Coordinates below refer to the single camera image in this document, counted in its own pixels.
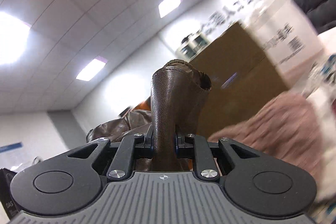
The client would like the brown leather jacket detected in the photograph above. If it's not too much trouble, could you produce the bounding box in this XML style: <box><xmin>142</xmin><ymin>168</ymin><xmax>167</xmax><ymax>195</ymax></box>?
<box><xmin>86</xmin><ymin>60</ymin><xmax>211</xmax><ymax>172</ymax></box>

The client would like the orange cardboard panel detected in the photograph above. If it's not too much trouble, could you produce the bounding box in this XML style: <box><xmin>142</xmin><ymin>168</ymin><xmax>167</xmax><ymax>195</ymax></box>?
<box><xmin>133</xmin><ymin>97</ymin><xmax>151</xmax><ymax>111</ymax></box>

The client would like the brown cardboard box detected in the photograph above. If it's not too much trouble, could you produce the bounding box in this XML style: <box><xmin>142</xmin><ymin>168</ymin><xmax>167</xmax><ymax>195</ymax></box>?
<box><xmin>190</xmin><ymin>23</ymin><xmax>288</xmax><ymax>138</ymax></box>

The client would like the pink fluffy garment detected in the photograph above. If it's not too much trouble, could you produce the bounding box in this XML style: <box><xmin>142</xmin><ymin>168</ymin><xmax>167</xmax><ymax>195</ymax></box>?
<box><xmin>208</xmin><ymin>92</ymin><xmax>335</xmax><ymax>201</ymax></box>

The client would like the white printed box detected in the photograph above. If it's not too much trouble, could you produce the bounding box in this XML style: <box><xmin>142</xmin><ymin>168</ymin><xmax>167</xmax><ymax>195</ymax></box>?
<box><xmin>245</xmin><ymin>0</ymin><xmax>324</xmax><ymax>81</ymax></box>

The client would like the dark grey sofa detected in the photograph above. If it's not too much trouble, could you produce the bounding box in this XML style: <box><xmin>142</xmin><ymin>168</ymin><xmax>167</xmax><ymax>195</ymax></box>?
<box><xmin>293</xmin><ymin>0</ymin><xmax>336</xmax><ymax>34</ymax></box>

